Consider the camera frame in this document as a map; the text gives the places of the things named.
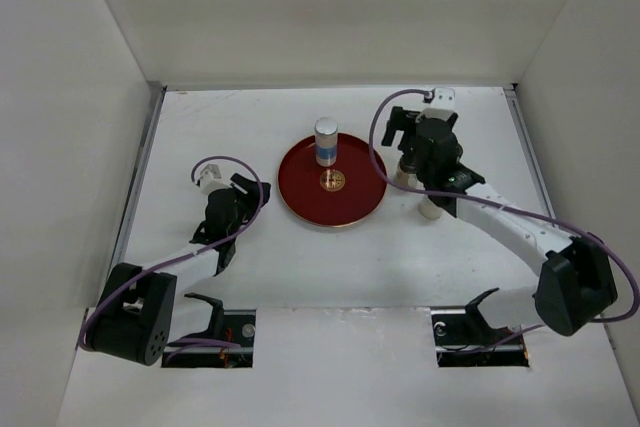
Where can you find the black-capped white spice jar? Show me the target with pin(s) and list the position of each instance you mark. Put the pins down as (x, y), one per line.
(429, 210)

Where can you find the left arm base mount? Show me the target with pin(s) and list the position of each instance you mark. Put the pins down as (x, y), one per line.
(206, 334)

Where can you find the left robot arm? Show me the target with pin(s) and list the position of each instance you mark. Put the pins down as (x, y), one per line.
(143, 310)

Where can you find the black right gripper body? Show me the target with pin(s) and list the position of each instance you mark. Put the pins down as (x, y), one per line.
(422, 173)

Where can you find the black-capped brown spice jar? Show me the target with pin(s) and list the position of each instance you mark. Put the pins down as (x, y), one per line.
(405, 175)

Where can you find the silver-capped white blue bottle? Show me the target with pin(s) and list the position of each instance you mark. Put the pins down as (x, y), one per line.
(326, 141)

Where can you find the red round lacquer tray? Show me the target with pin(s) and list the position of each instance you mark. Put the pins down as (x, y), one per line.
(335, 196)

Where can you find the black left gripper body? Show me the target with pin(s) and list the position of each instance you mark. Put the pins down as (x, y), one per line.
(242, 215)

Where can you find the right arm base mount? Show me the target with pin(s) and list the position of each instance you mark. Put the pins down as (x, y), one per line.
(463, 338)

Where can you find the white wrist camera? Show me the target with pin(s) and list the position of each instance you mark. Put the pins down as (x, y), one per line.
(210, 179)
(440, 102)

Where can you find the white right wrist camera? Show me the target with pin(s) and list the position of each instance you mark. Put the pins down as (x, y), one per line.
(440, 102)

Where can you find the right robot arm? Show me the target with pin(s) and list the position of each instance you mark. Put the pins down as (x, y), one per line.
(575, 283)

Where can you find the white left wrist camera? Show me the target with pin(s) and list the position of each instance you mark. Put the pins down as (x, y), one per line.
(210, 179)

